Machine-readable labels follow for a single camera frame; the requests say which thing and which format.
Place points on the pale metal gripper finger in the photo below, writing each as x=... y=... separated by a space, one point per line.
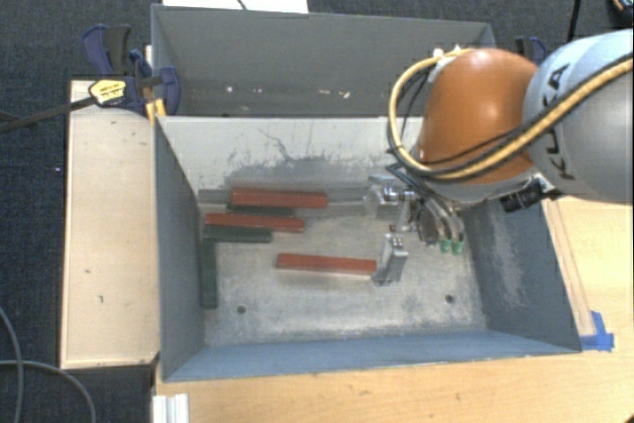
x=392 y=262
x=380 y=199

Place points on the red-brown flat block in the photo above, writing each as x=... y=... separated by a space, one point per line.
x=277 y=199
x=327 y=263
x=252 y=222

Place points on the grey metal bin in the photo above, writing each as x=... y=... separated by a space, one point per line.
x=317 y=312

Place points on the dark green flat block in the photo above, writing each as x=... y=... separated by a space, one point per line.
x=238 y=235
x=209 y=272

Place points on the pale wood flat board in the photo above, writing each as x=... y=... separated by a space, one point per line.
x=109 y=238

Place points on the black cylinder on white bracket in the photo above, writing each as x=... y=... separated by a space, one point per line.
x=520 y=199

